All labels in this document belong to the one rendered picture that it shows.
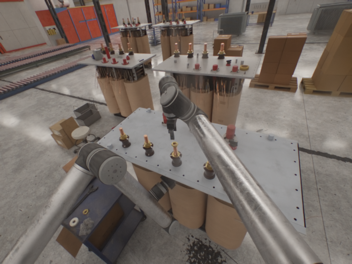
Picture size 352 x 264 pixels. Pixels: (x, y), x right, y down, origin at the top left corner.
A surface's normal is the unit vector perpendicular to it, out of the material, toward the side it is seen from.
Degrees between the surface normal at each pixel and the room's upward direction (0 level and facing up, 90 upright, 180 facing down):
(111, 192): 0
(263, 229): 43
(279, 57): 90
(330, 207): 0
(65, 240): 26
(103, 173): 71
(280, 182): 0
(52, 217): 60
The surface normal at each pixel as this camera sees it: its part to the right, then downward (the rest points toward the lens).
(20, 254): 0.23, -0.21
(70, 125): 0.85, 0.10
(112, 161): 0.65, 0.01
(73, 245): -0.30, -0.45
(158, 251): -0.11, -0.79
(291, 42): -0.48, 0.58
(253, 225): -0.87, -0.27
